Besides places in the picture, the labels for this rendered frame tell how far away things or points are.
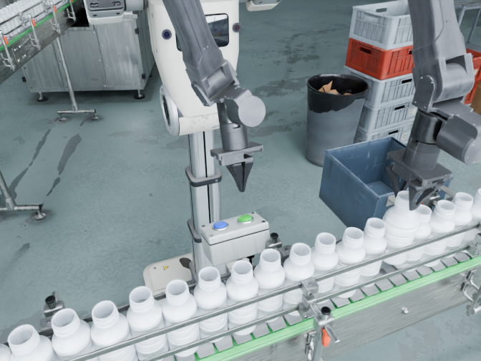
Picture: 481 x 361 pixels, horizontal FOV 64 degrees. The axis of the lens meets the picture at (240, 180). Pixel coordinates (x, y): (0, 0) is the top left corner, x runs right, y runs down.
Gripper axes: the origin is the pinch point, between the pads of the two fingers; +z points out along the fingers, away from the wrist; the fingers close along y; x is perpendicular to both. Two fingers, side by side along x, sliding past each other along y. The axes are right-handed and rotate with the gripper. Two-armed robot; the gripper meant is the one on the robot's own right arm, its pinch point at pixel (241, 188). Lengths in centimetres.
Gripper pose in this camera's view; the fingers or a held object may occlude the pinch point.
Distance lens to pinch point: 84.7
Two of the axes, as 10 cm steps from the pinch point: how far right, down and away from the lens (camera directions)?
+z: 1.3, 9.5, 2.8
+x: -3.5, -2.2, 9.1
